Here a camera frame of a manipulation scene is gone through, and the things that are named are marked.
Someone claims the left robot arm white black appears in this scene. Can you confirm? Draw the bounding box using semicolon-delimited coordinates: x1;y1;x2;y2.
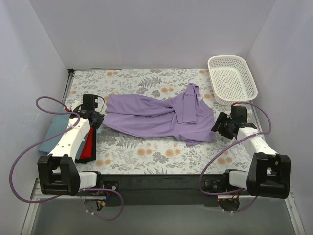
37;94;104;196

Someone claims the purple t shirt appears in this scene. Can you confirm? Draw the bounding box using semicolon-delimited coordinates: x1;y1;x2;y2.
103;83;215;146

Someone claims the folded red t shirt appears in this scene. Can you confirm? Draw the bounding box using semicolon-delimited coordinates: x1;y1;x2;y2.
79;127;96;162

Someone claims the folded black t shirt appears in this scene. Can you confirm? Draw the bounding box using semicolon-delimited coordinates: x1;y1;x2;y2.
75;128;96;164

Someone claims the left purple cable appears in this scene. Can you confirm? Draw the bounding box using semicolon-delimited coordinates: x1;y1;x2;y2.
9;96;81;204

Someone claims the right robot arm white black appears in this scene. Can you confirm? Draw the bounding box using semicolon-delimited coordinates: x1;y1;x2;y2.
211;102;291;199

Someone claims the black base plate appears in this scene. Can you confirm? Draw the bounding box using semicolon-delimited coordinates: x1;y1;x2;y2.
75;174;247;207

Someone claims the white plastic perforated basket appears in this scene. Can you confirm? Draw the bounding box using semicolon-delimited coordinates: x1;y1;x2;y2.
207;55;258;106

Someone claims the folded teal t shirt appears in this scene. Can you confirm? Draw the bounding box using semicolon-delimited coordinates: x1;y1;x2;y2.
39;114;70;155

